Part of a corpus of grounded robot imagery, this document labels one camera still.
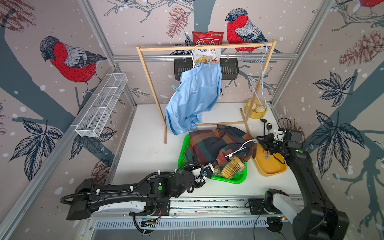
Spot dark multicolour plaid shirt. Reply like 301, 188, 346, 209
185, 125, 256, 167

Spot yellow plaid long-sleeve shirt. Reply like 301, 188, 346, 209
214, 157, 245, 179

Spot light blue wire hanger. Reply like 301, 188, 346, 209
239, 41, 269, 110

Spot white wire hanger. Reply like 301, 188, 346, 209
225, 139, 259, 158
191, 45, 202, 68

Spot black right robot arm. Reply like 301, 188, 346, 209
256, 134, 350, 240

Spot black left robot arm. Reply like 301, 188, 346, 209
60, 163, 215, 221

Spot light blue long-sleeve shirt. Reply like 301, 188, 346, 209
166, 63, 222, 136

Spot yellow plastic tray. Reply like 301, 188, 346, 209
253, 143, 288, 177

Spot green plastic mesh basket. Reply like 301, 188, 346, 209
178, 135, 248, 185

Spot teal clothespin on blue shirt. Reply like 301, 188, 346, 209
172, 85, 180, 92

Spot white cassava chips bag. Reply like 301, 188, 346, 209
200, 49, 221, 65

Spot red Chuba chips bag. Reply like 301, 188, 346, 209
193, 31, 224, 46

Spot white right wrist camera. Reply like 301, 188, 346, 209
276, 128, 302, 144

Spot wooden clothes rack frame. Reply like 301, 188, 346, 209
136, 39, 277, 145

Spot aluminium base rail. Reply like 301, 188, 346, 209
86, 193, 334, 220

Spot black wall-mounted basket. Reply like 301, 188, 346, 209
174, 58, 240, 81

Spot white wire mesh shelf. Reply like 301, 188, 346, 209
75, 73, 128, 138

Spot aluminium frame corner post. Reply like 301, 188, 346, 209
77, 0, 137, 106

